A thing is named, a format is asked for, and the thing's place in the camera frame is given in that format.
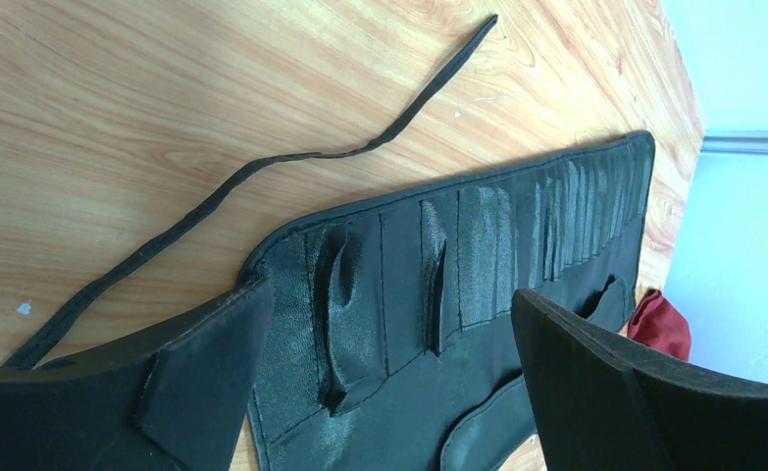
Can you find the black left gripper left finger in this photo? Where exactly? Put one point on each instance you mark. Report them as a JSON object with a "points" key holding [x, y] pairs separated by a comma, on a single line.
{"points": [[169, 397]]}

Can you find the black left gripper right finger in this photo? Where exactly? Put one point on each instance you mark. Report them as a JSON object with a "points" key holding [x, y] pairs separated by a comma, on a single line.
{"points": [[603, 402]]}

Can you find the black leather brush roll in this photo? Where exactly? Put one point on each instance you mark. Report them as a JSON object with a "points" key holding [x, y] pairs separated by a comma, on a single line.
{"points": [[390, 345]]}

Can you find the dark red cloth pile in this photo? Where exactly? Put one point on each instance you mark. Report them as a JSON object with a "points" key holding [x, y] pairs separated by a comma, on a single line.
{"points": [[657, 324]]}

